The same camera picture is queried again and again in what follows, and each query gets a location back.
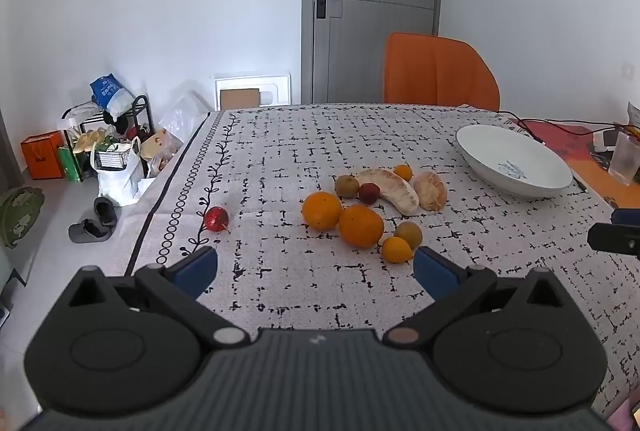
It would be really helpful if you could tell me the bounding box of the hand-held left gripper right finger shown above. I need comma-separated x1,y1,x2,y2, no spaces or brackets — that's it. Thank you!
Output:
384,246,583,348

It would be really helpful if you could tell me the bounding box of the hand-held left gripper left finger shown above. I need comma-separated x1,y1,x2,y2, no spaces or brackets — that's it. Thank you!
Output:
37,247,251,349

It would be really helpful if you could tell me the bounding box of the brown kiwi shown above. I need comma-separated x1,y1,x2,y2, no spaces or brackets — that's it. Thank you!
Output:
334,174,360,198
394,221,424,249

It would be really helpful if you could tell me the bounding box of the dark red fruit with stem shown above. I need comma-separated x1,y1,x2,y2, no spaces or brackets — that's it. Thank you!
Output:
203,206,232,234

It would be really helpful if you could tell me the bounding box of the short peeled pomelo segment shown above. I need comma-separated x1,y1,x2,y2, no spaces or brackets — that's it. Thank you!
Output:
413,170,448,212

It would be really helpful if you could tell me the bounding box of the large orange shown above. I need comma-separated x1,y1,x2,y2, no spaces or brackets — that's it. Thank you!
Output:
301,192,344,231
339,204,385,248

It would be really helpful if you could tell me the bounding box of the long peeled pomelo segment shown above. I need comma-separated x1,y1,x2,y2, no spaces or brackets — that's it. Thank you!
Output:
355,168,420,216

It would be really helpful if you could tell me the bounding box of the white bowl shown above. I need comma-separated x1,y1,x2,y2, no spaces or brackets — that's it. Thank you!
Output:
455,124,574,199

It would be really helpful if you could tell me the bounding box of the clear plastic cup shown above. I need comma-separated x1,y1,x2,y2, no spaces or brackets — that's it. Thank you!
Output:
608,130,640,186

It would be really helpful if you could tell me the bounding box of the small white device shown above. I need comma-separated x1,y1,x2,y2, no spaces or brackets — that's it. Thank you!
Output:
593,130,619,153

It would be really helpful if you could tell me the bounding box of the red table mat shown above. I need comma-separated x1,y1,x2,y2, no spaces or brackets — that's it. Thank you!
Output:
502,118,640,209

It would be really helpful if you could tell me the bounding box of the grey slipper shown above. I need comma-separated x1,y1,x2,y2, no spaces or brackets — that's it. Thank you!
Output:
68,219,112,244
93,196,119,226

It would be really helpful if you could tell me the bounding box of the white tote bag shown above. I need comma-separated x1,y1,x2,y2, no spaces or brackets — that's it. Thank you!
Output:
89,136,146,207

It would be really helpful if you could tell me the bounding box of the brown paper bag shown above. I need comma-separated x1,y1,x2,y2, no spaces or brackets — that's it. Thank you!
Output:
141,129,184,173

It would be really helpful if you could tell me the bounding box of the black-patterned white tablecloth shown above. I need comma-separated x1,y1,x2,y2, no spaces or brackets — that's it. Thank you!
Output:
122,104,640,431

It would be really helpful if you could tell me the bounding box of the clear plastic bag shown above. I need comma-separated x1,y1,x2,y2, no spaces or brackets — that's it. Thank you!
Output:
159,82,212,146

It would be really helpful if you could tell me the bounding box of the green box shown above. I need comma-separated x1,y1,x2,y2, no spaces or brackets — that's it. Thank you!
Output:
57,144,84,183

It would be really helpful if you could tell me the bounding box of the pair of yellow slippers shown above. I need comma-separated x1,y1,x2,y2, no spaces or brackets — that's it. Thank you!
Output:
73,128,107,155

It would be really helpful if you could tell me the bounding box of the black shoe rack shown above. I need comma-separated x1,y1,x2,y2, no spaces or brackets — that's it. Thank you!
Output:
61,94,156,182

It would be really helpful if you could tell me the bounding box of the brown cardboard sheet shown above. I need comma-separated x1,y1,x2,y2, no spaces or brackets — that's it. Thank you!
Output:
220,88,261,111

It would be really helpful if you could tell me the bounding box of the green patterned round object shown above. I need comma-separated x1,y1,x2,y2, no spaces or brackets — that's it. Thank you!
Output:
0,187,45,250

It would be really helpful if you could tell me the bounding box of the blue and white bag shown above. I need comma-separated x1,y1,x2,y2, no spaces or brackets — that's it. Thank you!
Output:
90,74,135,120

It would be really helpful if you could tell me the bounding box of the orange chair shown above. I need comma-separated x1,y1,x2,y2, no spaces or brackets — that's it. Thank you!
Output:
383,32,501,112

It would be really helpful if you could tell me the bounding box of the white foam packaging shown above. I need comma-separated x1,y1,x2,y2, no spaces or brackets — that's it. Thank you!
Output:
214,72,292,111

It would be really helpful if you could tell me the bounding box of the grey door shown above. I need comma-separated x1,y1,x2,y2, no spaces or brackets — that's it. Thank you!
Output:
301,0,444,105

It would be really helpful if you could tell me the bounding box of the black cable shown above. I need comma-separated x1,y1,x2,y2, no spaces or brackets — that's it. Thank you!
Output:
492,110,626,146

